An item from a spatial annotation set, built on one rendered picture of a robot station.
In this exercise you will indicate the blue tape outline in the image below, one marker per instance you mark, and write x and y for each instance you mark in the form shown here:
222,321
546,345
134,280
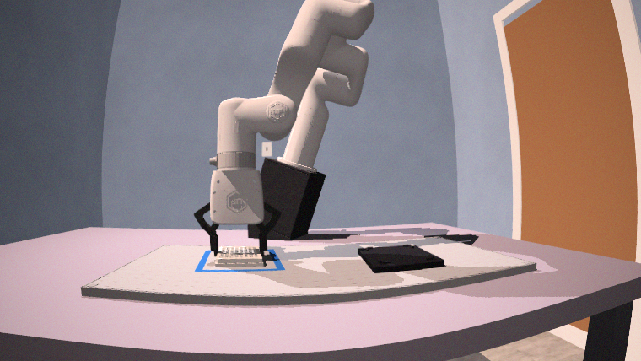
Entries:
278,264

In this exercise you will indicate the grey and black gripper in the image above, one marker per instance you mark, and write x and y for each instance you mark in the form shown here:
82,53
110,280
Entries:
234,201

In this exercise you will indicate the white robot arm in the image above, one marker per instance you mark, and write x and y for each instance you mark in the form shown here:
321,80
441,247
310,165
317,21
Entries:
321,26

